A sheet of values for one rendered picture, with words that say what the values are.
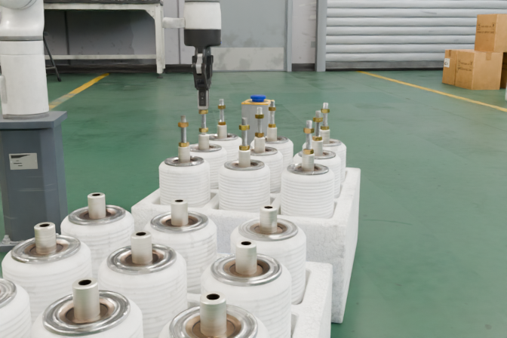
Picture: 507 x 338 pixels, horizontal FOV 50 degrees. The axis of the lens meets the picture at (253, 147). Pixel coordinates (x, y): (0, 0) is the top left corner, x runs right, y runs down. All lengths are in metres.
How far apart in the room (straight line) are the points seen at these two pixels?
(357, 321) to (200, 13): 0.64
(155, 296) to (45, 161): 0.76
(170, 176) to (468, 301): 0.60
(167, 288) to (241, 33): 5.71
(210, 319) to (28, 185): 0.91
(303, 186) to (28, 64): 0.68
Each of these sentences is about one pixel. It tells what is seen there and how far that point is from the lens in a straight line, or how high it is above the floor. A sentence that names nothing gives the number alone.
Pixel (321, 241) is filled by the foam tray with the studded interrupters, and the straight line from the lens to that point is 0.94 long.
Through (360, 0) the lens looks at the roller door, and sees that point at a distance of 6.44.
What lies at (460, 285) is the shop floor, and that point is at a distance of 1.19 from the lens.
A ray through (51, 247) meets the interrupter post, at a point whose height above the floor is 0.26.
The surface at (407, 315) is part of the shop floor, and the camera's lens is 1.05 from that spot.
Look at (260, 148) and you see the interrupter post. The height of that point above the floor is 0.26.
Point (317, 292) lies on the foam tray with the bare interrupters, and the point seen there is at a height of 0.18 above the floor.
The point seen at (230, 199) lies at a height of 0.20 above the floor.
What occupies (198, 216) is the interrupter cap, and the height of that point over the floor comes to 0.25.
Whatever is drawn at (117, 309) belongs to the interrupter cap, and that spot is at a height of 0.25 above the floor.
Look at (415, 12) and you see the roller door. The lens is 6.66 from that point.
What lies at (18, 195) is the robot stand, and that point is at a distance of 1.34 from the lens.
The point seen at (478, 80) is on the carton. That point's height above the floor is 0.08.
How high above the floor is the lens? 0.50
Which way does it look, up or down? 13 degrees down
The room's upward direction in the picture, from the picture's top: straight up
